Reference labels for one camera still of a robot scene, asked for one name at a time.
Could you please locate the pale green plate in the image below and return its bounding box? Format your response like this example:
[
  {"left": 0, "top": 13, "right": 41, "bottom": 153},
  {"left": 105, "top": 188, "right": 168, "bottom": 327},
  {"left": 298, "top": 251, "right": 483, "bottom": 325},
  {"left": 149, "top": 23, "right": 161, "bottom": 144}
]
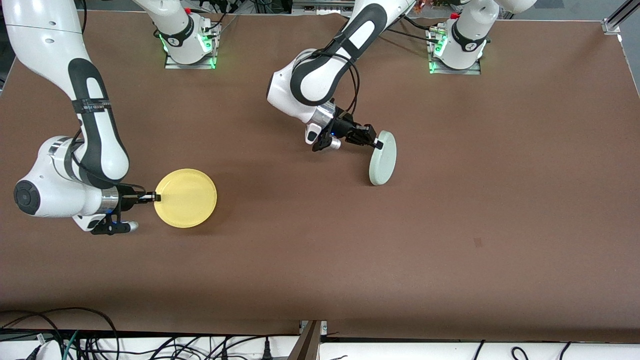
[{"left": 369, "top": 130, "right": 398, "bottom": 187}]

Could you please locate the yellow plate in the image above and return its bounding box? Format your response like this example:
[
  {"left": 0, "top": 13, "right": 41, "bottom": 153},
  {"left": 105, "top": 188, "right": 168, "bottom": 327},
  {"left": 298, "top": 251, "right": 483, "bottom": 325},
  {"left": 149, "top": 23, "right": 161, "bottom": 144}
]
[{"left": 153, "top": 168, "right": 218, "bottom": 229}]

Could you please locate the brown table cover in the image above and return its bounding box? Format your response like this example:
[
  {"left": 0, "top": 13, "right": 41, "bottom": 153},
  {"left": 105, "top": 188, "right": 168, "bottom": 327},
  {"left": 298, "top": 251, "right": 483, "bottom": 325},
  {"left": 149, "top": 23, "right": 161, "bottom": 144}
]
[{"left": 0, "top": 10, "right": 640, "bottom": 344}]

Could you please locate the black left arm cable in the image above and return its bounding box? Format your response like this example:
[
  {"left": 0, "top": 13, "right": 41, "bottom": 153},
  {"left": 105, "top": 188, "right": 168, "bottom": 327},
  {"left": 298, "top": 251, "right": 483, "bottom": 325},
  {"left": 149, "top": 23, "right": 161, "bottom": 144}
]
[{"left": 295, "top": 47, "right": 362, "bottom": 119}]

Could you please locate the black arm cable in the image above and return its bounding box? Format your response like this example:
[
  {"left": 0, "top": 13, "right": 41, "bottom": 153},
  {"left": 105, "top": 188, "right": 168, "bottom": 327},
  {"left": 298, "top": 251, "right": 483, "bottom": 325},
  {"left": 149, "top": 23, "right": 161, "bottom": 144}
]
[
  {"left": 70, "top": 127, "right": 147, "bottom": 197},
  {"left": 295, "top": 47, "right": 362, "bottom": 119}
]

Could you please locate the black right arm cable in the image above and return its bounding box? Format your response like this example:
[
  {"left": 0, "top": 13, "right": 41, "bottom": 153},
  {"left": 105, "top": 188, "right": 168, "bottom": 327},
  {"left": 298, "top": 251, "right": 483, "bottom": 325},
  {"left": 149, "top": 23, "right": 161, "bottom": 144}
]
[{"left": 70, "top": 127, "right": 147, "bottom": 197}]

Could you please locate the black cable on table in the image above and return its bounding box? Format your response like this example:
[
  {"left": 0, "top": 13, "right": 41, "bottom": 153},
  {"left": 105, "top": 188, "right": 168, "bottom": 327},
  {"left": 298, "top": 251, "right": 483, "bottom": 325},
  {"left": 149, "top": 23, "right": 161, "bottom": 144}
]
[{"left": 387, "top": 14, "right": 442, "bottom": 44}]

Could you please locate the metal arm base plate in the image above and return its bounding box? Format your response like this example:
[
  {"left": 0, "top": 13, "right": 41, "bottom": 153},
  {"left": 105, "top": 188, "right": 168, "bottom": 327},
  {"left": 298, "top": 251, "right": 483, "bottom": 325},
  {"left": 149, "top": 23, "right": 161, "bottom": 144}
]
[
  {"left": 426, "top": 27, "right": 482, "bottom": 76},
  {"left": 164, "top": 22, "right": 221, "bottom": 70}
]

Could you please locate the long looped black cable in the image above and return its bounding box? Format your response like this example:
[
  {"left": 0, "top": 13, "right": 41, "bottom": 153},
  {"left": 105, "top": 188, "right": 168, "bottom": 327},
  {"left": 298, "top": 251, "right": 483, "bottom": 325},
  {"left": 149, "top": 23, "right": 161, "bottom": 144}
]
[{"left": 0, "top": 307, "right": 120, "bottom": 360}]

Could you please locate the green cable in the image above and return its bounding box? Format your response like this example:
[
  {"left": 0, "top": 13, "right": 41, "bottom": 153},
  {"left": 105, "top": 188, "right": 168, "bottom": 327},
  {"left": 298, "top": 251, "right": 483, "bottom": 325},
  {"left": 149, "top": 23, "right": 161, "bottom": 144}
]
[{"left": 62, "top": 330, "right": 80, "bottom": 360}]

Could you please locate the aluminium frame post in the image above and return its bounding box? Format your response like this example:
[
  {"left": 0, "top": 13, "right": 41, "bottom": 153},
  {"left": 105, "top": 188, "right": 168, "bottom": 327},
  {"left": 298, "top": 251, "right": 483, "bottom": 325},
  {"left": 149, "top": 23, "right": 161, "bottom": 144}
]
[{"left": 287, "top": 320, "right": 328, "bottom": 360}]

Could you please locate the metal corner bracket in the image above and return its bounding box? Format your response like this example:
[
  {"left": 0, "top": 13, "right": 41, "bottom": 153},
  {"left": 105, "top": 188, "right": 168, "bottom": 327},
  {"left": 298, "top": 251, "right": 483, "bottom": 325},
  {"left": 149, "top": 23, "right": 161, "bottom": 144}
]
[{"left": 602, "top": 0, "right": 640, "bottom": 36}]

